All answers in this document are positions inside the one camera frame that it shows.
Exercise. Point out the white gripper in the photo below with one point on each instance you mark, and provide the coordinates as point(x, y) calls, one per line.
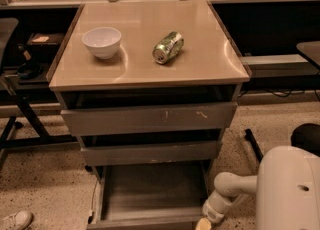
point(211, 211)

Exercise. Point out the grey bottom drawer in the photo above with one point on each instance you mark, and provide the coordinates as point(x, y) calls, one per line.
point(164, 196)

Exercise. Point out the grey drawer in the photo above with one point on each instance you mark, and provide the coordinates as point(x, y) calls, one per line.
point(147, 119)
point(151, 153)
point(164, 196)

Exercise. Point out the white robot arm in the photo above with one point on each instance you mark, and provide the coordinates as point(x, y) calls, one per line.
point(286, 187)

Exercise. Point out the grey middle drawer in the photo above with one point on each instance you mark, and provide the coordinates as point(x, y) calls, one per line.
point(151, 153)

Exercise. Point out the grey drawer cabinet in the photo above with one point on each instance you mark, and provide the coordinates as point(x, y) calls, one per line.
point(206, 70)

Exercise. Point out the grey top drawer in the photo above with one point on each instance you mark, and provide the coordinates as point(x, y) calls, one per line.
point(147, 119)

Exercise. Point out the black table leg bar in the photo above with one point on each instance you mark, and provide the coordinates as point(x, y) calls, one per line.
point(255, 147)

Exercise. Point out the green soda can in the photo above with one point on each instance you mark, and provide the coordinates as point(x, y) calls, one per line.
point(168, 48)

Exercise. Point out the white sneaker left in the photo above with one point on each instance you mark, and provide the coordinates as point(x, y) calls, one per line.
point(16, 221)

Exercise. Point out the white ceramic bowl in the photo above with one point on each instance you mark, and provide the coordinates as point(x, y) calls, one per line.
point(102, 42)

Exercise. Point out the black round object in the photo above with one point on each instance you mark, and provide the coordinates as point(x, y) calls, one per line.
point(29, 71)

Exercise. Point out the black box with label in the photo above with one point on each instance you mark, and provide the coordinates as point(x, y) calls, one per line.
point(45, 42)

